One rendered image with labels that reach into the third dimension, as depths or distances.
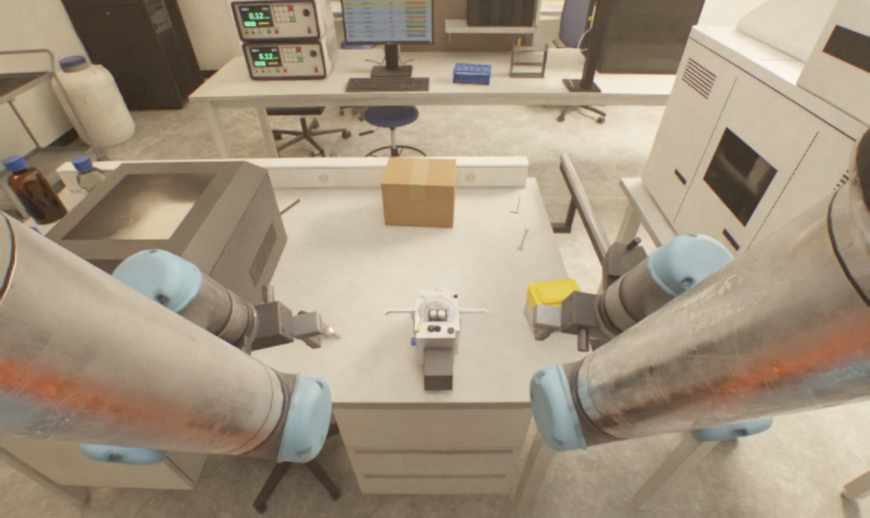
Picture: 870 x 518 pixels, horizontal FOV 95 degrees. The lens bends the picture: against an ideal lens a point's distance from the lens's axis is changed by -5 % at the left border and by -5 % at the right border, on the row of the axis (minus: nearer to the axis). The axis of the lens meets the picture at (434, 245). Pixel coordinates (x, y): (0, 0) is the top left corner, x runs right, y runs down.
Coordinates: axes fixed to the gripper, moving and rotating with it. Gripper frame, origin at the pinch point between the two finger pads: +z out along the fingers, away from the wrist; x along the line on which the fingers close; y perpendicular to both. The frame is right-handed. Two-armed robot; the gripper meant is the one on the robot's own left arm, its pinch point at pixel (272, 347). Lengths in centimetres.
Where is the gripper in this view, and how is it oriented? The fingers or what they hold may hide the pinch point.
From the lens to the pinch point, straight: 73.6
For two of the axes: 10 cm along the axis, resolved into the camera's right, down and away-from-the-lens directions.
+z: 0.5, 4.2, 9.1
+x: -9.8, 2.2, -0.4
